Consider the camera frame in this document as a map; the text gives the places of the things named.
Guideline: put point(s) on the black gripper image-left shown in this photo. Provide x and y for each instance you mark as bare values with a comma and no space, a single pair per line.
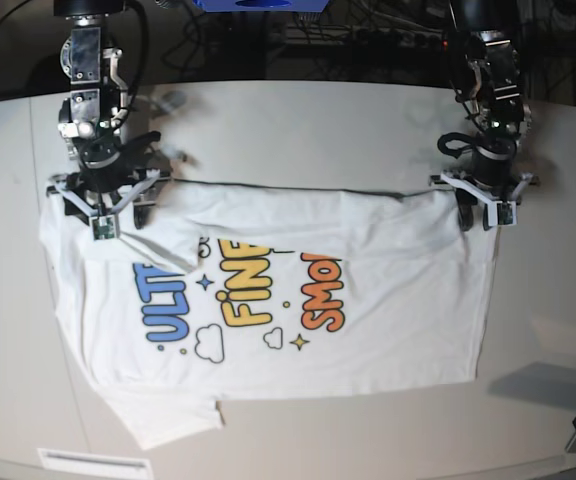
105,160

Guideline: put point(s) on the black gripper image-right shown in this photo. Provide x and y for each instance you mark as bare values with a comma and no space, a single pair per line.
488,165

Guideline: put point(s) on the white printed T-shirt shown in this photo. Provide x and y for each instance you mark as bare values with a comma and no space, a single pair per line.
247,293

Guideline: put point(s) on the white label strip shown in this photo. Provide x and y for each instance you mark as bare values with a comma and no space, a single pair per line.
95,465

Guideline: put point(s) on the blue box at top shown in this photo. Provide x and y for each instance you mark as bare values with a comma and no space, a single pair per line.
308,6

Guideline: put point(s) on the power strip with red light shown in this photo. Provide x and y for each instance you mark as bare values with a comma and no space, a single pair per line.
401,39

